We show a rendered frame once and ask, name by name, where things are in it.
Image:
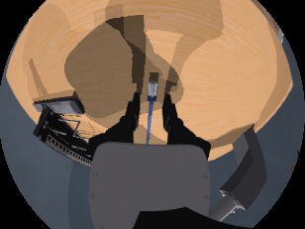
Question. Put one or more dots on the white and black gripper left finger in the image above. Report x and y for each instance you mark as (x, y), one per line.
(123, 131)

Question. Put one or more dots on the small grey cable plug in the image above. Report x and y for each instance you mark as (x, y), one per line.
(152, 90)

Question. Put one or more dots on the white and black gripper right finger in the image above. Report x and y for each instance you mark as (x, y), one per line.
(177, 132)

